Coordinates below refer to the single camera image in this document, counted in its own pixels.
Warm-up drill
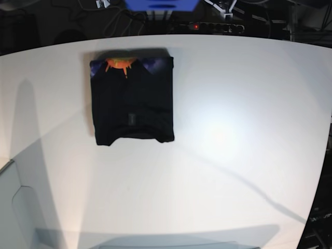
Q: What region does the black T-shirt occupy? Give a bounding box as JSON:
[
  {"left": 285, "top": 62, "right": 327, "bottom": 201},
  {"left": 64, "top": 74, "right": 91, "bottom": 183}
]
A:
[{"left": 90, "top": 57, "right": 175, "bottom": 146}]

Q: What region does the black power strip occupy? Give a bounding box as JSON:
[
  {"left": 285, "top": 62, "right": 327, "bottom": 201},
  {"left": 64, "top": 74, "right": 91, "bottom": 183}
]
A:
[{"left": 181, "top": 22, "right": 245, "bottom": 35}]

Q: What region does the blue plastic box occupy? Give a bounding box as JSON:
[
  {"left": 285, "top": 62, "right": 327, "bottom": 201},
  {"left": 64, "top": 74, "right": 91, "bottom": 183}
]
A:
[{"left": 125, "top": 0, "right": 199, "bottom": 11}]

